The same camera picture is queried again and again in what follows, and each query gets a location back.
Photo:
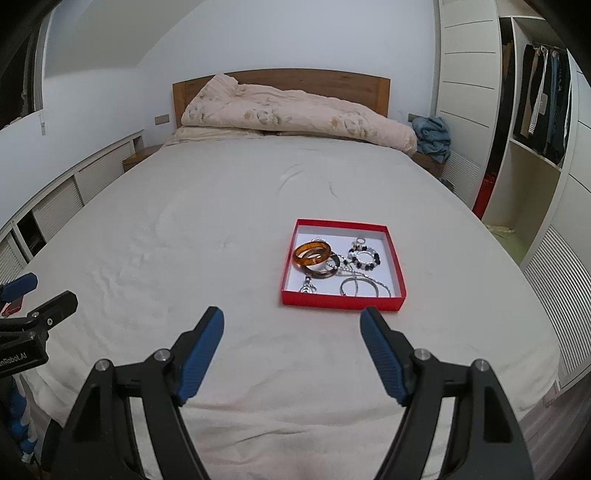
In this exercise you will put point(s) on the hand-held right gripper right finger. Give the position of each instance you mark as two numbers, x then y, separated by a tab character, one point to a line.
383	355

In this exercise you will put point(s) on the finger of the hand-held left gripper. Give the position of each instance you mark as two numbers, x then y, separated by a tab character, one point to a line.
21	286
57	307

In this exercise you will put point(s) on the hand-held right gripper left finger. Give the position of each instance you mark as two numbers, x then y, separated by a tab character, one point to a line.
203	355

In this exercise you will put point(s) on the red jewelry box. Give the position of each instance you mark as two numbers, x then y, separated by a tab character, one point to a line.
341	304

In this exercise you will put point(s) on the silver bangle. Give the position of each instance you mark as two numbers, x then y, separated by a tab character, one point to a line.
344	288

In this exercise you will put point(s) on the amber bangle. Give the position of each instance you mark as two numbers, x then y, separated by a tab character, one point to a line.
299	258

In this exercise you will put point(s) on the dark brown bangle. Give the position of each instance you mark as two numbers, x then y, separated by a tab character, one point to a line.
323	275

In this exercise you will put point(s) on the wooden nightstand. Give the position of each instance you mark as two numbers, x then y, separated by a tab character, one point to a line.
141	157
427	164

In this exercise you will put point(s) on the red bag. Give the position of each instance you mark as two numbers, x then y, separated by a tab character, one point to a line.
482	196

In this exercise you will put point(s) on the white louvred panel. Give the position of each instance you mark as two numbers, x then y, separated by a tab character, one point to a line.
563	300

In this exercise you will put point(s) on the open closet shelf unit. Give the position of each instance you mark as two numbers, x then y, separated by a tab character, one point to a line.
526	184

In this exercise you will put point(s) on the blue crumpled cloth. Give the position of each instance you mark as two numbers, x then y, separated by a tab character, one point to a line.
431	136

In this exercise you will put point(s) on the beige floral quilt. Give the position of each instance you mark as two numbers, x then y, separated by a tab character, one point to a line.
300	115

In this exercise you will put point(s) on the white wardrobe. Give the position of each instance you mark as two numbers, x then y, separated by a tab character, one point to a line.
466	92

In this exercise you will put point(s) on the wooden headboard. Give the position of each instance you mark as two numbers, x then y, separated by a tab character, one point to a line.
323	83

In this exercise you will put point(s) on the hanging clothes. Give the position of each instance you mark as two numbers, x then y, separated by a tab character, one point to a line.
547	101

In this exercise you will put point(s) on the low white wall cabinet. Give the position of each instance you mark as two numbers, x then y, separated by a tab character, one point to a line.
69	189

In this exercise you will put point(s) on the wall socket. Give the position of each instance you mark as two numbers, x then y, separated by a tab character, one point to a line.
162	119

